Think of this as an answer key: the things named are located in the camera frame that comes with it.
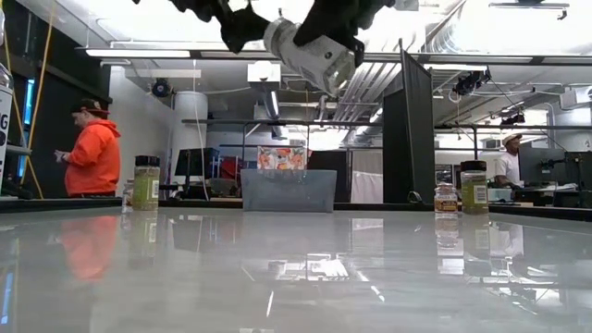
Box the red equipment cart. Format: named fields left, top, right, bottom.
left=220, top=155, right=244, bottom=181

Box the computer monitor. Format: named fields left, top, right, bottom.
left=18, top=77, right=36, bottom=179

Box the black metal table frame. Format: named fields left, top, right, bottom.
left=0, top=196, right=592, bottom=222

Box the black background monitor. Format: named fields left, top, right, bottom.
left=517, top=146, right=566, bottom=184
left=564, top=150, right=592, bottom=191
left=174, top=147, right=221, bottom=178

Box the black partition panel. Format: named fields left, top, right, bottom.
left=382, top=49, right=437, bottom=204

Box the yellow cable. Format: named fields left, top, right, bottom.
left=2, top=0, right=56, bottom=200

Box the black ceiling-mounted camera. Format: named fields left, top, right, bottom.
left=499, top=112, right=527, bottom=127
left=451, top=68, right=492, bottom=97

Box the black cabinet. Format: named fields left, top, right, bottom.
left=307, top=150, right=352, bottom=204

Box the floral printed panel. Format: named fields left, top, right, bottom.
left=256, top=145, right=307, bottom=171

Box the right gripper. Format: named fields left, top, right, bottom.
left=293, top=0, right=397, bottom=68

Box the person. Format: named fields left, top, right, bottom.
left=54, top=98, right=122, bottom=199
left=493, top=132, right=526, bottom=189

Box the ceiling track light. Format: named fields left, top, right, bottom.
left=488, top=0, right=571, bottom=20

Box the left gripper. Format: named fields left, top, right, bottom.
left=168, top=0, right=270, bottom=54

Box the long ceiling light fixture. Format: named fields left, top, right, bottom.
left=85, top=47, right=193, bottom=60

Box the white ceiling box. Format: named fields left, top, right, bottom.
left=246, top=60, right=282, bottom=84

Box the dark grey plastic bin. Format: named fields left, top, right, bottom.
left=240, top=168, right=339, bottom=214

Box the white curtain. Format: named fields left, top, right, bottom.
left=351, top=148, right=385, bottom=204

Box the black-lid green spice jar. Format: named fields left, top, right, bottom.
left=132, top=154, right=162, bottom=212
left=460, top=159, right=489, bottom=216

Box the dark grey side desk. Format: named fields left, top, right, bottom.
left=0, top=143, right=36, bottom=201

